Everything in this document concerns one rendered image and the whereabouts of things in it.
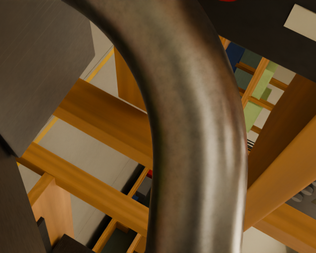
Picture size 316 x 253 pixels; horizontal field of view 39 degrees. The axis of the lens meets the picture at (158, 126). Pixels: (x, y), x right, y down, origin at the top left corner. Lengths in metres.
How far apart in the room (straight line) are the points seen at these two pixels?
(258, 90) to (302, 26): 5.68
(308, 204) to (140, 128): 0.55
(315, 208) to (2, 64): 0.37
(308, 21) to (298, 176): 0.18
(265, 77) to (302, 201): 5.23
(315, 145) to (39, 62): 0.30
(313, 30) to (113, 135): 0.78
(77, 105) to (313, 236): 0.59
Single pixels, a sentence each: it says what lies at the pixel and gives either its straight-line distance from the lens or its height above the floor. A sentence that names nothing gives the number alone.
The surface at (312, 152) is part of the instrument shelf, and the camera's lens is 0.36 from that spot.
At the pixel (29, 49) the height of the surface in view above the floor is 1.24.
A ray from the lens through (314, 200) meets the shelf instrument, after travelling 0.52.
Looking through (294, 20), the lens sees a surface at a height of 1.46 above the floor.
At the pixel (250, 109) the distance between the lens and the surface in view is 6.28.
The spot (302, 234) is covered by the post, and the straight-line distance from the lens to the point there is 1.01.
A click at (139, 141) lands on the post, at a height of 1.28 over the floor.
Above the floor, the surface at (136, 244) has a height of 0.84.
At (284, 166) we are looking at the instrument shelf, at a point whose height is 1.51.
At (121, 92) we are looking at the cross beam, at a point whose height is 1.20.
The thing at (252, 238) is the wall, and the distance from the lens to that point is 10.06.
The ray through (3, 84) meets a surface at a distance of 0.46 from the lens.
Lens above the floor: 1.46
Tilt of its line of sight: 9 degrees down
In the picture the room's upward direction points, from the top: 118 degrees clockwise
